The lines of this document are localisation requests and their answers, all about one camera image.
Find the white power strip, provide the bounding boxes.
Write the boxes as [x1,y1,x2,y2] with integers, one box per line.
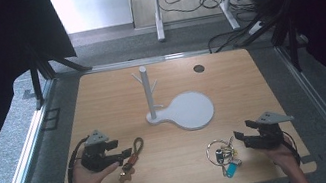
[245,19,266,37]

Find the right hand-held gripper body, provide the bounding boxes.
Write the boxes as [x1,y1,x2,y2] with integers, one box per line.
[241,106,299,154]

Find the metal key ring blue tag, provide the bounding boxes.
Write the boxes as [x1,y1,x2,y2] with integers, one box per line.
[203,135,246,182]

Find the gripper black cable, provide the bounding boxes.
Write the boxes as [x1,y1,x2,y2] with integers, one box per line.
[272,128,306,183]
[59,135,99,183]

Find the black stand legs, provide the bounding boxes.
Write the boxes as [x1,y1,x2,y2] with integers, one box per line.
[225,0,305,83]
[24,33,99,112]

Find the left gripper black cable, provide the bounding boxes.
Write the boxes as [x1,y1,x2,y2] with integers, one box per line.
[59,135,99,183]

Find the black floor bracket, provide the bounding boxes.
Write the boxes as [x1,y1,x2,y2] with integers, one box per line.
[38,107,65,133]

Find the person's right hand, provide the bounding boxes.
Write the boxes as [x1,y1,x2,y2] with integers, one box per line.
[260,136,302,180]

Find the white tree-shaped key stand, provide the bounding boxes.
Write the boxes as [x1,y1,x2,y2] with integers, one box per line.
[129,55,218,141]

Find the coiled black floor cable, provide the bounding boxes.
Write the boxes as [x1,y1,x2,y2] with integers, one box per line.
[198,0,227,12]

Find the brown strap keychain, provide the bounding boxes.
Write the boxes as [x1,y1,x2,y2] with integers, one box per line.
[111,136,151,183]

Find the dark round table grommet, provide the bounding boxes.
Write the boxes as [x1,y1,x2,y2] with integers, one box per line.
[192,63,206,75]

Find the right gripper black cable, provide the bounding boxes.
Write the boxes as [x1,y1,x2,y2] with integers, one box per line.
[272,128,306,183]

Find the long black floor cable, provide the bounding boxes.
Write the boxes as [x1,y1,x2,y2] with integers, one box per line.
[204,20,262,55]

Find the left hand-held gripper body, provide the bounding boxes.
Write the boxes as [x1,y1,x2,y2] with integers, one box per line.
[75,125,125,176]

